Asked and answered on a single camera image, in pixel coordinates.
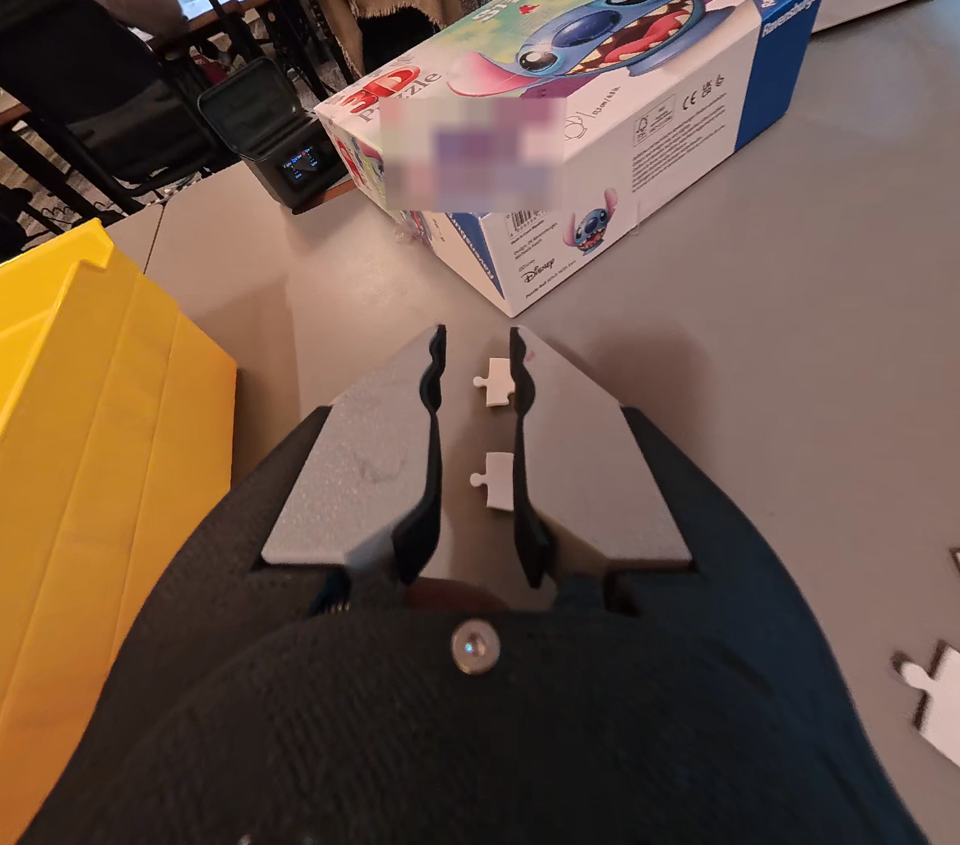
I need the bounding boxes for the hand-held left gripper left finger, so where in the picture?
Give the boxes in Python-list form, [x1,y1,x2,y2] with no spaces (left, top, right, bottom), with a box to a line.
[258,323,450,587]

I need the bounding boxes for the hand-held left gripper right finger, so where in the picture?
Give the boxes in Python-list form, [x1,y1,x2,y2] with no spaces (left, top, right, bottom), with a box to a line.
[510,326,695,591]

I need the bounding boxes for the black case with display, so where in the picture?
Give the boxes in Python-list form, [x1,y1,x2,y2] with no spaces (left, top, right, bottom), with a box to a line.
[197,56,354,210]

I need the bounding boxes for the colourful puzzle box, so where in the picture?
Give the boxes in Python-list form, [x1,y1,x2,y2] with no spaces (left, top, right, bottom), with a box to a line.
[315,0,828,320]

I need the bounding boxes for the yellow plastic bin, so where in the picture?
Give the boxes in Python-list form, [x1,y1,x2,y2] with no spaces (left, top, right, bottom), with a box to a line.
[0,218,240,786]

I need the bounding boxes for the black office chair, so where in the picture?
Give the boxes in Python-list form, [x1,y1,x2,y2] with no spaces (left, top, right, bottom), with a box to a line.
[0,0,220,205]

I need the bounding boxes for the single white jigsaw piece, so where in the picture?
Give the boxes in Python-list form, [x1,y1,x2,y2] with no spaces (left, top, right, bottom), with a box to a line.
[472,357,526,407]
[470,452,519,512]

